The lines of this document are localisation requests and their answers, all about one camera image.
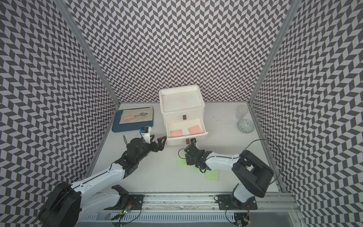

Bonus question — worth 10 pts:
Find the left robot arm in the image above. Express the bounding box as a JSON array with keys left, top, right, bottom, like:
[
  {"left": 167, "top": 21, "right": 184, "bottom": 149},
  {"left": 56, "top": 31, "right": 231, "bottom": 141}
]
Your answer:
[{"left": 37, "top": 136, "right": 167, "bottom": 227}]

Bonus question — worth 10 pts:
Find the pink-handled metal spoon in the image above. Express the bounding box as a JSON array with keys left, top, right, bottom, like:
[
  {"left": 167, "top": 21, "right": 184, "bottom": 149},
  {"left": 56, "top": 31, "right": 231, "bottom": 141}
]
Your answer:
[{"left": 124, "top": 112, "right": 147, "bottom": 120}]

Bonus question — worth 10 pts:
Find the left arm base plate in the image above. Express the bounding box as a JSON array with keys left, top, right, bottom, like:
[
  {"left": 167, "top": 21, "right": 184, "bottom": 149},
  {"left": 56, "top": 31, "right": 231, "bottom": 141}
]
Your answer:
[{"left": 105, "top": 194, "right": 145, "bottom": 211}]

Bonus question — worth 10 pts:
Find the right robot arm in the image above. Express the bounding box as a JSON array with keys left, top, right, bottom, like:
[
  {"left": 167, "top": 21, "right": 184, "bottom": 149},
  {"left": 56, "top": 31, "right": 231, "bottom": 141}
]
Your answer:
[{"left": 184, "top": 143, "right": 274, "bottom": 204}]

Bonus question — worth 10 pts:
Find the white drawer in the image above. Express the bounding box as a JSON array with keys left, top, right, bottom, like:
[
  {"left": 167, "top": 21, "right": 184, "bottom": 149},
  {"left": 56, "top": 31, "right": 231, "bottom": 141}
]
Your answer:
[{"left": 165, "top": 118, "right": 209, "bottom": 142}]

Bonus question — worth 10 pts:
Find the beige folded cloth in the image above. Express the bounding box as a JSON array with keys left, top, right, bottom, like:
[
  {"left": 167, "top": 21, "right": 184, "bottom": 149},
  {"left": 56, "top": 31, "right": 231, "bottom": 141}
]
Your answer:
[{"left": 119, "top": 107, "right": 154, "bottom": 124}]

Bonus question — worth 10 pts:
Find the blue tray mat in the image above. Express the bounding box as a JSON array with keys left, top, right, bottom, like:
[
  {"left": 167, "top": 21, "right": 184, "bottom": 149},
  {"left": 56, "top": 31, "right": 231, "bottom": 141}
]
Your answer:
[{"left": 112, "top": 110, "right": 154, "bottom": 133}]

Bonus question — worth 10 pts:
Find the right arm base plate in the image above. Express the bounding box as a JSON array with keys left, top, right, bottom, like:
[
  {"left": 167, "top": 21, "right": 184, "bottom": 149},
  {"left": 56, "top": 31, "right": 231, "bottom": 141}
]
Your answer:
[{"left": 214, "top": 194, "right": 258, "bottom": 211}]

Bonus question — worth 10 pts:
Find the aluminium front rail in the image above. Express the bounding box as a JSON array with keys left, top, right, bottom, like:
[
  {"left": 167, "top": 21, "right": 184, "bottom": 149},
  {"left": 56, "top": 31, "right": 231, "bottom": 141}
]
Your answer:
[{"left": 82, "top": 192, "right": 301, "bottom": 214}]

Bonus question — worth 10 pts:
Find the clear glass cup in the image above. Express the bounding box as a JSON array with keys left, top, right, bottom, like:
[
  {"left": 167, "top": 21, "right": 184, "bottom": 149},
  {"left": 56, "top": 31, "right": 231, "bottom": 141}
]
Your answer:
[{"left": 235, "top": 105, "right": 249, "bottom": 120}]

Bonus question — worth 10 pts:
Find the white three-drawer cabinet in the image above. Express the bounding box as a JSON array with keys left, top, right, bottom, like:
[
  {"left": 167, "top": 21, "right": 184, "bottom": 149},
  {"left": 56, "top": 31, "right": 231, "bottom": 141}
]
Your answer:
[{"left": 159, "top": 85, "right": 207, "bottom": 146}]

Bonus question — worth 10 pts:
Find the green sticky note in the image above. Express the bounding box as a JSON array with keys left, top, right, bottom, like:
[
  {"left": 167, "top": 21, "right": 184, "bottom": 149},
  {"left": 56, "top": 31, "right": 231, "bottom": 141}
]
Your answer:
[
  {"left": 192, "top": 166, "right": 203, "bottom": 174},
  {"left": 205, "top": 170, "right": 219, "bottom": 181},
  {"left": 176, "top": 157, "right": 188, "bottom": 169}
]

